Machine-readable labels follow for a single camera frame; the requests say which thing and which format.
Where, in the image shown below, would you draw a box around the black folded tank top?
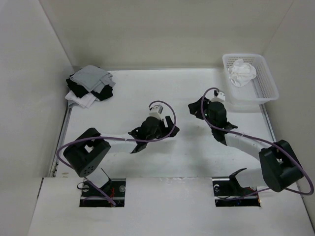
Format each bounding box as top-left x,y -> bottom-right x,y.
66,79 -> 113,101

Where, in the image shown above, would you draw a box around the grey folded tank top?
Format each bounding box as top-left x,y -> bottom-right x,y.
70,65 -> 116,93

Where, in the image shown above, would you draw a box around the white plastic basket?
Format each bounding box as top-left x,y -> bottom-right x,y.
222,54 -> 279,105

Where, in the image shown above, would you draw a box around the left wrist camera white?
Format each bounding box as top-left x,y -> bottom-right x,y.
149,104 -> 163,119

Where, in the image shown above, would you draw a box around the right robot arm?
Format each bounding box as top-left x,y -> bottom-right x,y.
188,98 -> 304,195

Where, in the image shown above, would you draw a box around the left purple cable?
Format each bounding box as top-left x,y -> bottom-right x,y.
56,100 -> 178,207

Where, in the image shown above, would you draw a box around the white folded tank top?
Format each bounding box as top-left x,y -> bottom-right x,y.
65,91 -> 98,108

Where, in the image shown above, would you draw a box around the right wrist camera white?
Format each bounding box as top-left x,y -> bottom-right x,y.
212,90 -> 226,102

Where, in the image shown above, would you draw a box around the purple cable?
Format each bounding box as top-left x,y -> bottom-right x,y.
200,88 -> 315,196
56,100 -> 178,207

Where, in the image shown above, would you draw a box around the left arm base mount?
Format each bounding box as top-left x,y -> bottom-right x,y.
77,179 -> 126,208

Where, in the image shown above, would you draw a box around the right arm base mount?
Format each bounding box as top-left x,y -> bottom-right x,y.
212,168 -> 260,207

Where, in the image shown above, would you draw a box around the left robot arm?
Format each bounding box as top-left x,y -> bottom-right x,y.
63,116 -> 180,196

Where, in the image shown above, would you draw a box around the white tank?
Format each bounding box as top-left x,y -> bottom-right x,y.
227,59 -> 256,88
65,91 -> 98,108

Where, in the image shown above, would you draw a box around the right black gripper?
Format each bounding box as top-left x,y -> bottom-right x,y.
188,96 -> 216,129

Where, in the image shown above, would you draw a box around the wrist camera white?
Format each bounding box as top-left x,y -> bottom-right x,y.
149,104 -> 163,119
212,90 -> 226,102

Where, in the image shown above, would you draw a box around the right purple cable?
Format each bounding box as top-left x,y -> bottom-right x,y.
200,88 -> 315,196

